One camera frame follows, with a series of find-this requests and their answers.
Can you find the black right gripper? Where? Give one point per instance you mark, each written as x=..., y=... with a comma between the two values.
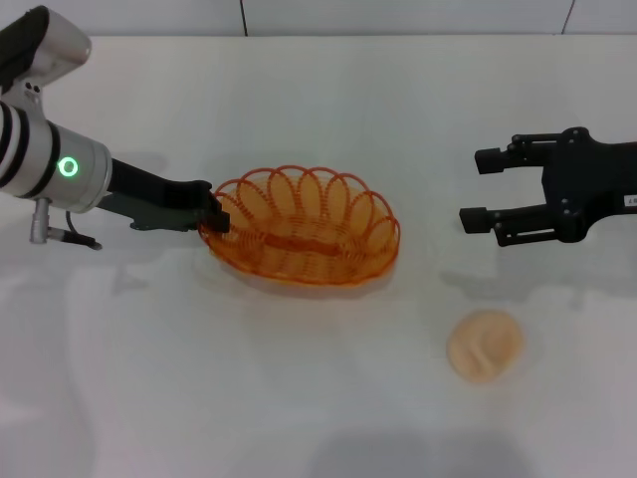
x=592, y=184

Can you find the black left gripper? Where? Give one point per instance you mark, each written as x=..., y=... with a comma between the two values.
x=159, y=204

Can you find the orange woven plastic basket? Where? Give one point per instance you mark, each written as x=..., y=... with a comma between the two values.
x=308, y=249

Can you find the round beige bread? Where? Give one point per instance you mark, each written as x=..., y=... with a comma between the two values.
x=485, y=346

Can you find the silver cylindrical connector plug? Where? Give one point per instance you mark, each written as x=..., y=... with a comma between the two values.
x=40, y=219

